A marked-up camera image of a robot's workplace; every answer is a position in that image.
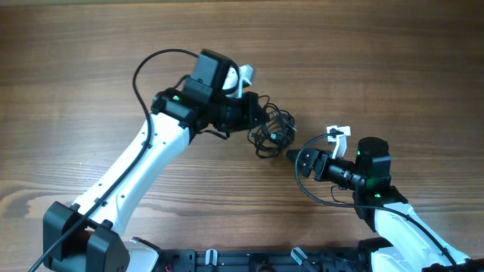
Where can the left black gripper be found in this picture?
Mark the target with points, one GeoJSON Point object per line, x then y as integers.
{"type": "Point", "coordinates": [251, 106]}

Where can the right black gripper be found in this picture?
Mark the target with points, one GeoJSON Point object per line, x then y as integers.
{"type": "Point", "coordinates": [320, 165]}

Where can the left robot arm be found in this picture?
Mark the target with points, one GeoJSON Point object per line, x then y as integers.
{"type": "Point", "coordinates": [88, 234]}

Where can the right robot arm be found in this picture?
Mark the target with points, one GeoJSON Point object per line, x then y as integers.
{"type": "Point", "coordinates": [408, 243]}

